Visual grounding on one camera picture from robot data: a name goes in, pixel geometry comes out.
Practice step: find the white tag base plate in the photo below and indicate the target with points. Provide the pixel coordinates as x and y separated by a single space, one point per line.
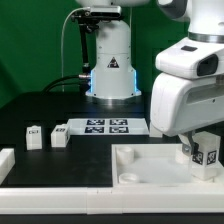
108 126

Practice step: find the white square tabletop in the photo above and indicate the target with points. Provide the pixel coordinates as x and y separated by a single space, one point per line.
150 164

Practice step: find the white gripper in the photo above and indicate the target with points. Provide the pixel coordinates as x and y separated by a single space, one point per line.
180 105

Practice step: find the black camera on stand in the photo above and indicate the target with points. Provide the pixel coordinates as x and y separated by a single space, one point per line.
88 20

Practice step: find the white U-shaped fence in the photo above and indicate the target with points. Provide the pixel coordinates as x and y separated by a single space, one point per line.
200 197

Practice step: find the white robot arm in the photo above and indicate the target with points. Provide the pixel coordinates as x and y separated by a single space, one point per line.
199 55

